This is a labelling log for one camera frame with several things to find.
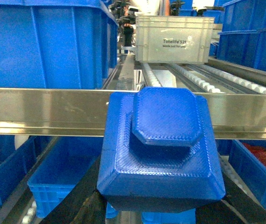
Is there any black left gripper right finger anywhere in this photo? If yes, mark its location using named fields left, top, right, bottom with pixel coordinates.
left=195, top=173, right=266, bottom=224

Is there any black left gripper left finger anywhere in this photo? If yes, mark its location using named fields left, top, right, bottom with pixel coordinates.
left=40, top=156, right=107, bottom=224

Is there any blue plastic block part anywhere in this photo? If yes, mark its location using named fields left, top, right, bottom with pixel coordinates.
left=97, top=87, right=226, bottom=212

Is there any blue bin lower shelf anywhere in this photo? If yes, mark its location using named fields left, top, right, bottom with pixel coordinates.
left=27, top=136, right=118, bottom=219

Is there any steel shelf rack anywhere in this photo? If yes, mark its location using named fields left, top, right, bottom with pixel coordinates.
left=0, top=52, right=266, bottom=140

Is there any large blue bin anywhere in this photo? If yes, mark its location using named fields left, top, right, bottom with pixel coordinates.
left=0, top=0, right=118, bottom=89

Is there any translucent grey tote crate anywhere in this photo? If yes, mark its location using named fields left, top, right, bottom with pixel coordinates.
left=135, top=14, right=215, bottom=64

